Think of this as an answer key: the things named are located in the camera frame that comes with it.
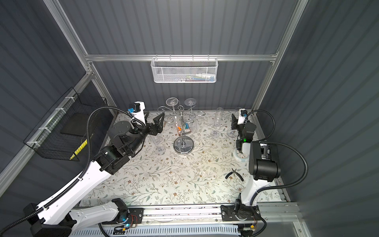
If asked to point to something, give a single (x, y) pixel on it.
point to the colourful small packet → (187, 128)
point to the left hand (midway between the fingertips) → (156, 113)
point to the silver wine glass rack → (183, 144)
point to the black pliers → (234, 171)
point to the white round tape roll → (240, 156)
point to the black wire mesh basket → (61, 134)
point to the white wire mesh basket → (184, 69)
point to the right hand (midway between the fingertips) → (239, 114)
